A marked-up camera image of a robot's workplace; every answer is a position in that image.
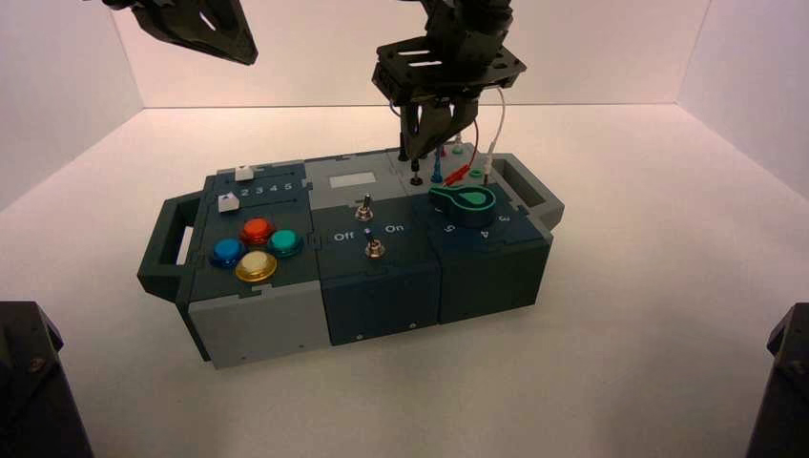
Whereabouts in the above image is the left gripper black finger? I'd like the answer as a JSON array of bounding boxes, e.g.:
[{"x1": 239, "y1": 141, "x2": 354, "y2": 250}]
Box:
[{"x1": 129, "y1": 0, "x2": 259, "y2": 67}]

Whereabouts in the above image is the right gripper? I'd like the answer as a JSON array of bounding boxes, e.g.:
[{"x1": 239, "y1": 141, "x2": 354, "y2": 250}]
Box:
[{"x1": 371, "y1": 34, "x2": 528, "y2": 160}]

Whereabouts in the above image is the black jumper wire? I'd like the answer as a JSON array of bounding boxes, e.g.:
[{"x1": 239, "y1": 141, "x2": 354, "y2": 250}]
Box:
[{"x1": 398, "y1": 123, "x2": 423, "y2": 177}]

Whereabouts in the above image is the dark green rotary knob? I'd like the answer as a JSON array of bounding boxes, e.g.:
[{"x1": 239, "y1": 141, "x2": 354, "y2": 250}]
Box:
[{"x1": 427, "y1": 184, "x2": 498, "y2": 229}]

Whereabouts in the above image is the white display window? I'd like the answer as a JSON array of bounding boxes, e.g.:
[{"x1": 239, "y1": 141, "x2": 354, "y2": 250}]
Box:
[{"x1": 328, "y1": 172, "x2": 378, "y2": 190}]

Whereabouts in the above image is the dark blue grey task box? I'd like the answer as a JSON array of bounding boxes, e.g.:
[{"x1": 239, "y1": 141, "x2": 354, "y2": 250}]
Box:
[{"x1": 136, "y1": 149, "x2": 565, "y2": 371}]

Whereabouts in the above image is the teal green push button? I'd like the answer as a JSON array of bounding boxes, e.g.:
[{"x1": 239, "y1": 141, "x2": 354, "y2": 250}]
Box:
[{"x1": 265, "y1": 228, "x2": 304, "y2": 260}]

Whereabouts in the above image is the red push button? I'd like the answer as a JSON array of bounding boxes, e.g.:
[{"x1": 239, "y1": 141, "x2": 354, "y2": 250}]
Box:
[{"x1": 239, "y1": 218, "x2": 276, "y2": 247}]

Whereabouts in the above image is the blue push button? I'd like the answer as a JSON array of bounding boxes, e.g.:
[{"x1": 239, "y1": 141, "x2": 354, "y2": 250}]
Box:
[{"x1": 209, "y1": 237, "x2": 248, "y2": 269}]

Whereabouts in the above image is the yellow push button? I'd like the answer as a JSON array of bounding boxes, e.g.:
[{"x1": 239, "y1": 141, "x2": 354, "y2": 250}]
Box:
[{"x1": 234, "y1": 250, "x2": 279, "y2": 283}]

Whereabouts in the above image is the blue jumper wire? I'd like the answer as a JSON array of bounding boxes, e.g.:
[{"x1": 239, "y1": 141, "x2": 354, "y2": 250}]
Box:
[{"x1": 389, "y1": 94, "x2": 445, "y2": 186}]

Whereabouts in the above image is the red jumper wire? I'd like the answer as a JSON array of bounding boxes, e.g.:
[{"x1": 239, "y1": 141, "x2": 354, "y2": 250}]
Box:
[{"x1": 436, "y1": 119, "x2": 482, "y2": 187}]

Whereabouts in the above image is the white jumper wire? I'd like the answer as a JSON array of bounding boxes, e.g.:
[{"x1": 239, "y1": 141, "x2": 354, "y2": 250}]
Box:
[{"x1": 452, "y1": 85, "x2": 507, "y2": 186}]

